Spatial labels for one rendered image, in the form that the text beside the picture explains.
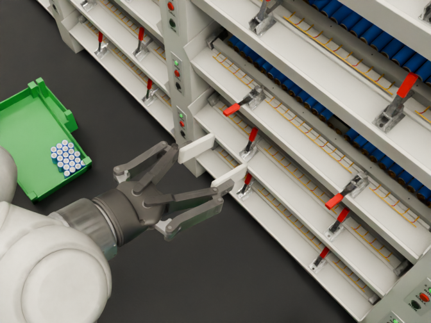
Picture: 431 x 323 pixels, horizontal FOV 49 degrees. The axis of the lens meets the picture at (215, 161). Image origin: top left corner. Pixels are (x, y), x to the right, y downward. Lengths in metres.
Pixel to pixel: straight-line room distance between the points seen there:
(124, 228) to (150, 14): 0.66
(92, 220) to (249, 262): 0.78
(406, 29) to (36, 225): 0.46
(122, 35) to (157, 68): 0.17
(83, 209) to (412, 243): 0.54
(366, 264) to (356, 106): 0.41
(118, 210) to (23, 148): 0.94
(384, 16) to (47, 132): 1.15
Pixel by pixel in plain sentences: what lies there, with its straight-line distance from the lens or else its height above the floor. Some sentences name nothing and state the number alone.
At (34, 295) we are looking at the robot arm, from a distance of 0.40.
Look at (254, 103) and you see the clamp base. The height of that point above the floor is 0.51.
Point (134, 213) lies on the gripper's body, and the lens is 0.64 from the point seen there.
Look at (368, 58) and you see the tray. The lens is 0.77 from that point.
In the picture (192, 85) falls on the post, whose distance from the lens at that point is 1.13.
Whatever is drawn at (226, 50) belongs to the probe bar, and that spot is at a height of 0.53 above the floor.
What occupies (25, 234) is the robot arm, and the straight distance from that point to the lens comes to 0.43.
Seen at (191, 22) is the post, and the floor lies 0.59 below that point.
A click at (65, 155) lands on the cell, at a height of 0.09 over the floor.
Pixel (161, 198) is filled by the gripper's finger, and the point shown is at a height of 0.66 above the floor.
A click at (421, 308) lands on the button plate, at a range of 0.98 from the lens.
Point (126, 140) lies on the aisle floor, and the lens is 1.56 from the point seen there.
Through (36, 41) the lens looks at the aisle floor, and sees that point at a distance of 1.96.
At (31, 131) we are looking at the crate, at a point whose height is 0.08.
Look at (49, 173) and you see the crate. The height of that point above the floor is 0.02.
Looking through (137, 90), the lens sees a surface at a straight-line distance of 1.53.
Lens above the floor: 1.24
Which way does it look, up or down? 57 degrees down
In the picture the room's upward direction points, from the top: straight up
